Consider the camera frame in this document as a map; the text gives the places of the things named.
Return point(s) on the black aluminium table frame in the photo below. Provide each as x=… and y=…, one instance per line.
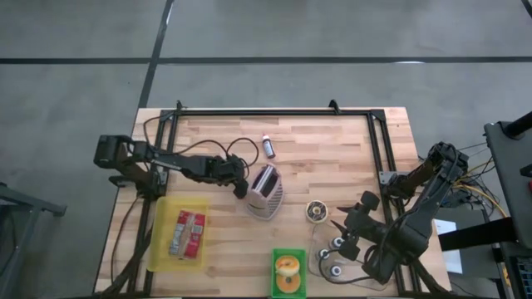
x=270, y=112

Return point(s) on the chocolate doughnut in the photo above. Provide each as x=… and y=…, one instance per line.
x=309, y=212

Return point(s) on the green plastic basket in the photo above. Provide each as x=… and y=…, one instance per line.
x=274, y=274

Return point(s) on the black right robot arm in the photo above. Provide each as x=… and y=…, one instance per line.
x=415, y=232

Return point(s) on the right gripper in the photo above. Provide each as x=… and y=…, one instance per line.
x=367, y=230

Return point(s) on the black frame clamp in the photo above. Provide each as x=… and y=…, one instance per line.
x=333, y=106
x=179, y=105

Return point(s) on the pink and steel box grater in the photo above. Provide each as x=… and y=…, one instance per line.
x=262, y=207

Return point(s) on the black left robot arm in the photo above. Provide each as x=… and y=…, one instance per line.
x=183, y=164

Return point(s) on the brown bottle white cap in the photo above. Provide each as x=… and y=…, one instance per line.
x=269, y=148

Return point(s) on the orange glazed doughnut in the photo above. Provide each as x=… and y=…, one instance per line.
x=280, y=284

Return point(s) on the clear plastic tray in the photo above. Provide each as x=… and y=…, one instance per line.
x=312, y=238

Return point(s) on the yellow translucent plastic bin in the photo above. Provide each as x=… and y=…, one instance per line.
x=160, y=249

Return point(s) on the grey metal bracket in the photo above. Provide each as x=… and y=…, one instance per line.
x=385, y=177

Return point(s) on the white paper sheet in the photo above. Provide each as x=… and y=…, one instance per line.
x=453, y=261

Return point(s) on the dark grey equipment stand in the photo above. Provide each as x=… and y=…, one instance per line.
x=507, y=166

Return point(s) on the grey metal cart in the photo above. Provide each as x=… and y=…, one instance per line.
x=25, y=203

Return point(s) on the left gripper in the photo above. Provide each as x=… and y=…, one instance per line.
x=226, y=170

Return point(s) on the small bottle dark tip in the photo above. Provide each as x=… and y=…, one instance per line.
x=323, y=253

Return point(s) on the red cracker packet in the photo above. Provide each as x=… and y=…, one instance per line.
x=187, y=236

